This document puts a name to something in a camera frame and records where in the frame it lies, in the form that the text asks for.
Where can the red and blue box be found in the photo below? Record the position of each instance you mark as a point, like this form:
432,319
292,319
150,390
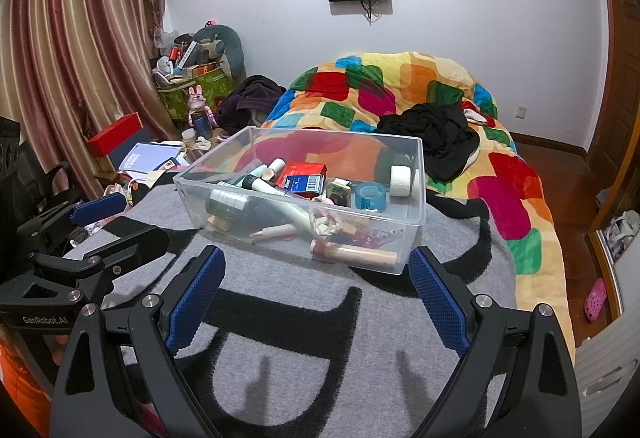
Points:
300,173

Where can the pink butterfly hair clip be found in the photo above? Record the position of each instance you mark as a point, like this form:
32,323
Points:
367,238

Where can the white wall outlet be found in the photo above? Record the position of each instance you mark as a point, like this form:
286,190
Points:
521,112

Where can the black clothing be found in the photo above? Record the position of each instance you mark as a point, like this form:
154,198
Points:
430,138

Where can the teal tape roll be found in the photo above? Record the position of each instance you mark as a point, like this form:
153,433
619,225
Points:
370,198

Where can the clear plastic storage bin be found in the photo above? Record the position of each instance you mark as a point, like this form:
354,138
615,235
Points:
407,238

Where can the black office chair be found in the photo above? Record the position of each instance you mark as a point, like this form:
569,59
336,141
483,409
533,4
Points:
30,173

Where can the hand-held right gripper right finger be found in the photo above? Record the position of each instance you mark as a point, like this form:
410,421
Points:
440,303

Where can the light green lotion tube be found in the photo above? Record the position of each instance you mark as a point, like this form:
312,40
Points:
280,198

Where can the grey shark plush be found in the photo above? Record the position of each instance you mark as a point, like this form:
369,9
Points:
230,43

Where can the white sock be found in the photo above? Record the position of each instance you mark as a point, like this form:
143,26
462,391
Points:
475,113

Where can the red cardboard box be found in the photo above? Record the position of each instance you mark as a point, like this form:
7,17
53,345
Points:
115,133

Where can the colourful patchwork blanket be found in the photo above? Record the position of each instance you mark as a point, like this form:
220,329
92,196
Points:
525,218

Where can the pink rabbit toy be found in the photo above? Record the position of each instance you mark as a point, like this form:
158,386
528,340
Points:
199,105

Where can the white ribbed panel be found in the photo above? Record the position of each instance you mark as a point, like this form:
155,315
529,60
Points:
610,378

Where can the orange cloth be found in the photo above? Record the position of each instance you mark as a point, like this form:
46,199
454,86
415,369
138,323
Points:
20,363

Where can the white bandage roll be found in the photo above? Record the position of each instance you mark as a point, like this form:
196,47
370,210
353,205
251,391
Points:
400,180

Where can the beige tube with white cap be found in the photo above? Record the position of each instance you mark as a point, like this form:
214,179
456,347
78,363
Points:
277,165

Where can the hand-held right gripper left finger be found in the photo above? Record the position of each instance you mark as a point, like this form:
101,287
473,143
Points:
195,298

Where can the white shoes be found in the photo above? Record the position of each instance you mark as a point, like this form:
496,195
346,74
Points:
622,230

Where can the green storage bag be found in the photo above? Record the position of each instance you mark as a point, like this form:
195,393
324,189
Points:
210,88

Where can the blue and white booklet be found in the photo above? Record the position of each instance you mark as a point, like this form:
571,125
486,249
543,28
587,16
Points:
145,158

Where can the grey and black blanket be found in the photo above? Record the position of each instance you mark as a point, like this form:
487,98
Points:
300,343

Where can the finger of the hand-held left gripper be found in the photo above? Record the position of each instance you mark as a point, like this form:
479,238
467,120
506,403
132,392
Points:
135,240
97,210

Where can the white pen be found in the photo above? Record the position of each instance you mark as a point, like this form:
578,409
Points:
272,231

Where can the dark green glass bottle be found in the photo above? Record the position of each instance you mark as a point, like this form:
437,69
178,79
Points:
235,205

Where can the beige tube with red cap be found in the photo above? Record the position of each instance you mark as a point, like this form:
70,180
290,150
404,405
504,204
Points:
360,255

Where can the brown wooden door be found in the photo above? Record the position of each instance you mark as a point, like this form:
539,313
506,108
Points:
620,68

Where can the dark purple clothes pile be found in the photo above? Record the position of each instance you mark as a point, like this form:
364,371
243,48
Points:
250,98

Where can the pink slipper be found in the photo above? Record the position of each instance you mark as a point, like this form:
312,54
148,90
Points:
595,300

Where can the pink striped curtain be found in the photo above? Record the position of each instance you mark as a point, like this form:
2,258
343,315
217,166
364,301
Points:
75,43

